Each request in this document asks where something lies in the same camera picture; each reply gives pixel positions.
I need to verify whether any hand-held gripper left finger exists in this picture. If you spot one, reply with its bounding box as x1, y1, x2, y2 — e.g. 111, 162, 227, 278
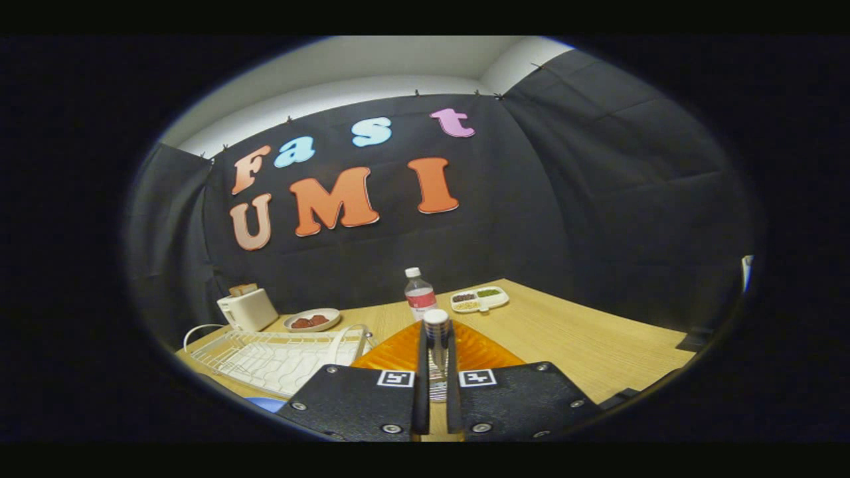
276, 322, 431, 442

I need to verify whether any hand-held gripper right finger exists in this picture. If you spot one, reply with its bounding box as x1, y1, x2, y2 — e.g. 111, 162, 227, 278
446, 321, 605, 442

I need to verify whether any metal spoon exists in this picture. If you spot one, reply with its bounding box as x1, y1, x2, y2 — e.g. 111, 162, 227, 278
422, 309, 452, 403

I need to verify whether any white wire dish rack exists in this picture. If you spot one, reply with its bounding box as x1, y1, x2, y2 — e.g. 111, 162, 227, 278
183, 323, 373, 399

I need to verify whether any white divided snack dish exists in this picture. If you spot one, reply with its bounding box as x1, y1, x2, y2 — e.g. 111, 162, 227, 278
450, 286, 510, 313

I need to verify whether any white round plate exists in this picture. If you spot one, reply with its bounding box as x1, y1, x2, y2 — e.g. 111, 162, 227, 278
283, 308, 342, 333

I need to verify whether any clear bottle red label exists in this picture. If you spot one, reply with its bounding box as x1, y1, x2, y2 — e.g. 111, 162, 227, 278
404, 267, 438, 321

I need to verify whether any white toaster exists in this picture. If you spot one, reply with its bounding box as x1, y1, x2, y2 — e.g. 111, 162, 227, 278
216, 287, 280, 333

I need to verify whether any black backdrop cloth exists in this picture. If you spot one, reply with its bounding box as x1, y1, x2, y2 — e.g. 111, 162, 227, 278
123, 48, 758, 353

